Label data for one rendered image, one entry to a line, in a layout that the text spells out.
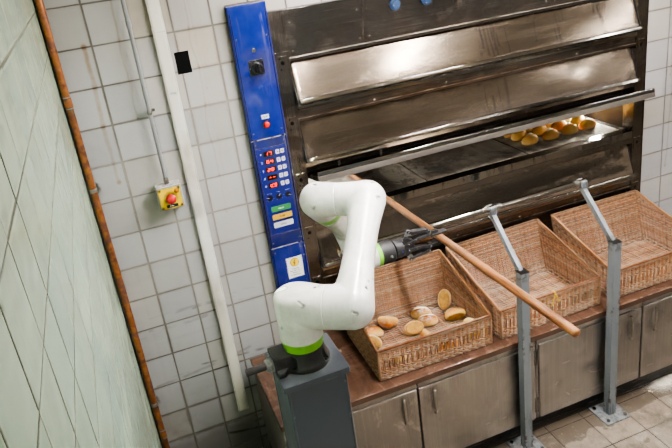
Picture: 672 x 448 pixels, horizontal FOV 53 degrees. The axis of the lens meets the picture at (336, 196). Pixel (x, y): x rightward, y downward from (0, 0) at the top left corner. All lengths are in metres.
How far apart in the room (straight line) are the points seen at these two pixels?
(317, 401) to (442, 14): 1.80
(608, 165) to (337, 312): 2.30
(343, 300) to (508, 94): 1.75
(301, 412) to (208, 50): 1.44
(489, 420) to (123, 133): 2.05
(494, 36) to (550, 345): 1.44
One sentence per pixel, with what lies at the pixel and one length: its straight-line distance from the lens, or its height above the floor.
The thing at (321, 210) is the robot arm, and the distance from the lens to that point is 2.18.
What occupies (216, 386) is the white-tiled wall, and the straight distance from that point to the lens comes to 3.33.
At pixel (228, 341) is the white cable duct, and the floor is 0.70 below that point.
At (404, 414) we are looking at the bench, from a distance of 3.06.
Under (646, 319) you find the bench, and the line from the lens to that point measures 3.63.
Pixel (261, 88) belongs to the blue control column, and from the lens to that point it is 2.80.
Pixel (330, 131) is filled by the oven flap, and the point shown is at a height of 1.55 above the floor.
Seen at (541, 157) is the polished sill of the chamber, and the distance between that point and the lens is 3.57.
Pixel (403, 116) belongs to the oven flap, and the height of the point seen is 1.55.
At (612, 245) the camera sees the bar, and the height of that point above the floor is 0.94.
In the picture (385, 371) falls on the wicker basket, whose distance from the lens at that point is 2.95.
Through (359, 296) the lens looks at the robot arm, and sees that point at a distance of 1.90.
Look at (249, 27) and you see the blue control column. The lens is 2.76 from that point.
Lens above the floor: 2.41
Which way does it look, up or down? 22 degrees down
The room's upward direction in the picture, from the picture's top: 8 degrees counter-clockwise
